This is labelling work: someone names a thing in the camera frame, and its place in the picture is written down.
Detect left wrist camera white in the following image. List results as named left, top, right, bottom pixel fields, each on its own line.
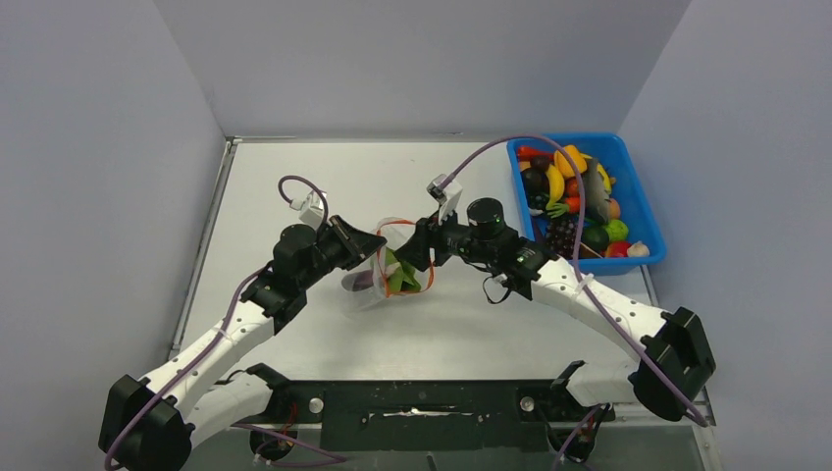
left=289, top=191, right=327, bottom=229

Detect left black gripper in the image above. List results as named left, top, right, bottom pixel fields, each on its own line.
left=298, top=215, right=387, bottom=290

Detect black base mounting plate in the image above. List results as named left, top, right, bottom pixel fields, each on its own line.
left=254, top=380, right=589, bottom=452

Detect green apple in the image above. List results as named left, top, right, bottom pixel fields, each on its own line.
left=603, top=219, right=629, bottom=242

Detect yellow banana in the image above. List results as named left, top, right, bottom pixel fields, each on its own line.
left=597, top=163, right=613, bottom=194
left=546, top=164, right=565, bottom=210

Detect green leafy vegetable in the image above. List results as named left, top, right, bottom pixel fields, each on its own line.
left=384, top=249, right=423, bottom=295

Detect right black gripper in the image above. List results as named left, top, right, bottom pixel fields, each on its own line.
left=397, top=201, right=495, bottom=271

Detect orange carrot toy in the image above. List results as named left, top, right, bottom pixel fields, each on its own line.
left=546, top=196, right=582, bottom=219

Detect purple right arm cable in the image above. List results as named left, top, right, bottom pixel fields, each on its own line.
left=442, top=134, right=709, bottom=428

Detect purple eggplant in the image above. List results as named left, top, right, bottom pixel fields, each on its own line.
left=341, top=270, right=375, bottom=292

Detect yellow bell pepper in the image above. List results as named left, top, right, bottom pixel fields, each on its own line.
left=554, top=144, right=588, bottom=179

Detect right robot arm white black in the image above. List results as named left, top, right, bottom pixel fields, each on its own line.
left=395, top=198, right=716, bottom=427

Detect purple grapes bunch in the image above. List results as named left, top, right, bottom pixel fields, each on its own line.
left=545, top=216, right=577, bottom=259

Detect grey fish toy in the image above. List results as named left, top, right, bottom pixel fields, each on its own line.
left=582, top=157, right=610, bottom=224

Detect red chili pepper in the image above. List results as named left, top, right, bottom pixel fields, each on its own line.
left=515, top=145, right=553, bottom=162

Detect peach fruit toy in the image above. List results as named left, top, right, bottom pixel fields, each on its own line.
left=608, top=198, right=621, bottom=220

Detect white garlic bulb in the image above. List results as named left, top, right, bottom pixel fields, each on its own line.
left=626, top=241, right=650, bottom=258

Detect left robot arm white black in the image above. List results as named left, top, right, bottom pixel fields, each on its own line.
left=99, top=216, right=387, bottom=470

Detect clear zip bag orange zipper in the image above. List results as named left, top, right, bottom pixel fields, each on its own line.
left=341, top=217, right=435, bottom=312

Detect aluminium table edge rail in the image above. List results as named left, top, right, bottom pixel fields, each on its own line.
left=168, top=136, right=240, bottom=359

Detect green avocado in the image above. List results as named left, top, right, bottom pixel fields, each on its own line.
left=581, top=226, right=610, bottom=254

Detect dark purple plum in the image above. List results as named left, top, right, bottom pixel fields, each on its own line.
left=521, top=168, right=549, bottom=195

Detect blue plastic bin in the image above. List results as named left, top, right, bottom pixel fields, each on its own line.
left=507, top=132, right=667, bottom=275

